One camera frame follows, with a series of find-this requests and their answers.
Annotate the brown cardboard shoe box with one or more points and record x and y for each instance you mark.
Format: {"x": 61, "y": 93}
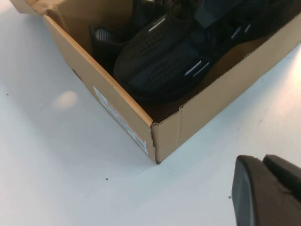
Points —
{"x": 200, "y": 122}

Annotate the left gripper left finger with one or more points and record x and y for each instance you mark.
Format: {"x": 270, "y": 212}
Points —
{"x": 258, "y": 202}

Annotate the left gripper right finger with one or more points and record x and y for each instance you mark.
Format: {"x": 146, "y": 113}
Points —
{"x": 287, "y": 176}

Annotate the black knit sneaker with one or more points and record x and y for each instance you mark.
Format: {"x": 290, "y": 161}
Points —
{"x": 160, "y": 63}
{"x": 103, "y": 47}

